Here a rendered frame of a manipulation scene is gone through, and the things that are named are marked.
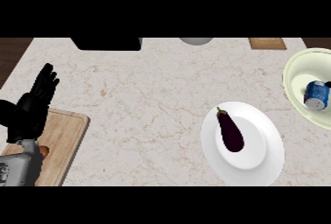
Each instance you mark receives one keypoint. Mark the grey round object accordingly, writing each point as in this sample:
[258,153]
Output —
[196,40]

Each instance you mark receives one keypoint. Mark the black appliance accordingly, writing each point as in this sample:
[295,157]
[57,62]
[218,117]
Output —
[108,43]

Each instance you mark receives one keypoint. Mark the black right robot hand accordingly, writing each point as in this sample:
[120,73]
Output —
[329,84]

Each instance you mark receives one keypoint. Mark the pale wooden cutting board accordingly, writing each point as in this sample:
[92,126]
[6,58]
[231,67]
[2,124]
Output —
[64,137]

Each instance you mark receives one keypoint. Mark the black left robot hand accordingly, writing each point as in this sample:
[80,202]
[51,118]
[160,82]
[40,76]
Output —
[29,109]

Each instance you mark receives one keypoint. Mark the blue can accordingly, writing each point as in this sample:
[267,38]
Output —
[317,95]

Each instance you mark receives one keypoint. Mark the white plate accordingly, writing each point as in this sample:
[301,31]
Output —
[259,151]

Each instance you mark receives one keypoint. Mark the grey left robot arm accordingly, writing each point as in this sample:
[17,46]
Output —
[20,169]

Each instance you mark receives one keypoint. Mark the dark purple eggplant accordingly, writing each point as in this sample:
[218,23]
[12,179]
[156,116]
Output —
[233,134]

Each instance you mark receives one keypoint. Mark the pale green bowl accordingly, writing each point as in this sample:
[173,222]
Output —
[298,75]

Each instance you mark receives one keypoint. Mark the small wooden board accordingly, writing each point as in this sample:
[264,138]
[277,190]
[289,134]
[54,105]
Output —
[267,43]

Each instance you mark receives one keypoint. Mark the orange carrot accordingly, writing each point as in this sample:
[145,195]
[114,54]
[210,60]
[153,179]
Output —
[45,151]

